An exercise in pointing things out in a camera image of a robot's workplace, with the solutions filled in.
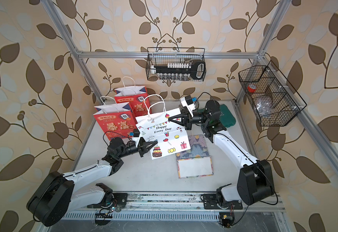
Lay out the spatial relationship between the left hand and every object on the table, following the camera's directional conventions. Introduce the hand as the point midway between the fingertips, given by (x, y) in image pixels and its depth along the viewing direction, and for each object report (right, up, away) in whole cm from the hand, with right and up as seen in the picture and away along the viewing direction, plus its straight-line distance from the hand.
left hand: (153, 139), depth 74 cm
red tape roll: (+55, +28, +7) cm, 62 cm away
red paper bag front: (-24, +9, +11) cm, 28 cm away
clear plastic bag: (+55, +16, -3) cm, 57 cm away
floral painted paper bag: (+24, -16, +12) cm, 31 cm away
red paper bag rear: (-13, +25, +16) cm, 32 cm away
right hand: (+8, +11, -8) cm, 16 cm away
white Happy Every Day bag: (+2, +8, -9) cm, 12 cm away
